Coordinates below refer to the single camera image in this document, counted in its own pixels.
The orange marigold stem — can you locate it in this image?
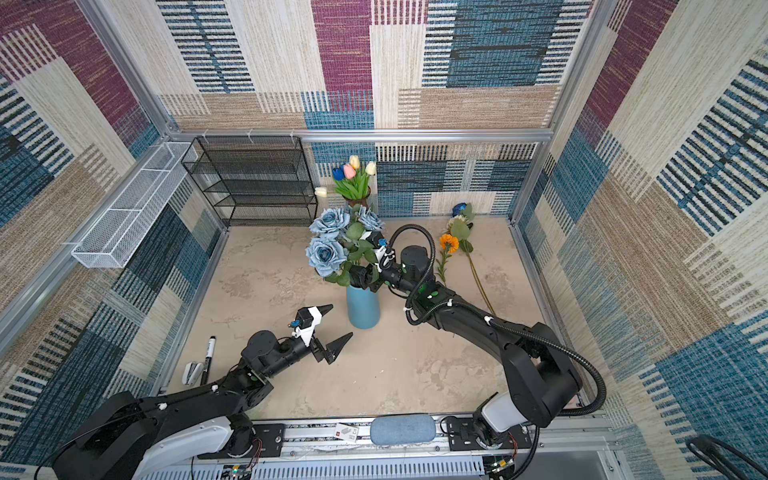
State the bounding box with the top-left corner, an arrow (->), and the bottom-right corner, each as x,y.
436,233 -> 459,284

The blue round object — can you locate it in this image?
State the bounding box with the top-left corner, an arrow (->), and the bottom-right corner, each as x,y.
452,203 -> 467,216

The black wire shelf rack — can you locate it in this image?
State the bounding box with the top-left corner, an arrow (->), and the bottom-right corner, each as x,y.
181,136 -> 318,227

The black marker pen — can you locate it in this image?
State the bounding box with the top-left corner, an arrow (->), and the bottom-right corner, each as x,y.
200,336 -> 216,385

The blue-grey sponge pad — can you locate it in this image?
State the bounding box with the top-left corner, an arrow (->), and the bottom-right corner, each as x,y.
370,414 -> 436,446

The black cable loop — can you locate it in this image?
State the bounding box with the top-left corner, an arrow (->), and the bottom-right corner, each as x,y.
685,434 -> 768,480

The blue tulip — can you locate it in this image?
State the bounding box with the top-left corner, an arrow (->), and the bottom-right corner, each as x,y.
332,167 -> 353,198

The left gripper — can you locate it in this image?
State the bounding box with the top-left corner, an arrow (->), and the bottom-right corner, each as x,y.
264,305 -> 350,382

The white stapler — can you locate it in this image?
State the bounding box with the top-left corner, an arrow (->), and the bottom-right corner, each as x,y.
182,361 -> 204,386

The blue hydrangea bunch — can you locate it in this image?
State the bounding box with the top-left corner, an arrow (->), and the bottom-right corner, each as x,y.
305,205 -> 388,290

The cream flower stem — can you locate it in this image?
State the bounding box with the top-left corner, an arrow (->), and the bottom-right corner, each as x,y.
447,202 -> 495,314

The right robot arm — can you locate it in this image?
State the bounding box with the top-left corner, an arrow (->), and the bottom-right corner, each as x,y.
344,236 -> 607,449

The teal ceramic vase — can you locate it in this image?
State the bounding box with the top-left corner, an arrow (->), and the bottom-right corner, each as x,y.
346,286 -> 380,330

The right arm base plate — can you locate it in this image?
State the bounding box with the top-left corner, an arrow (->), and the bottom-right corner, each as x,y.
439,415 -> 535,451

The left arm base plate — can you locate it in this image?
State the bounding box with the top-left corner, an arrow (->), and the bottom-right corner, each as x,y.
196,423 -> 286,460

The white wire mesh basket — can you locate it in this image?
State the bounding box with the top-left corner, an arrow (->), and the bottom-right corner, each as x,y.
71,142 -> 190,269

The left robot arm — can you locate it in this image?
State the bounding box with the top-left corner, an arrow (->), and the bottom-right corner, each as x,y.
43,304 -> 353,479

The red glass vase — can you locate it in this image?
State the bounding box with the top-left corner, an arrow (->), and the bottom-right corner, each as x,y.
358,187 -> 372,208

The pink tulip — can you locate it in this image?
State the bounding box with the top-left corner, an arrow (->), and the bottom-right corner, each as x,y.
342,163 -> 358,198

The white label tag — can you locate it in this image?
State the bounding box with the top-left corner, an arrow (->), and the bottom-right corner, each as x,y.
334,423 -> 359,444

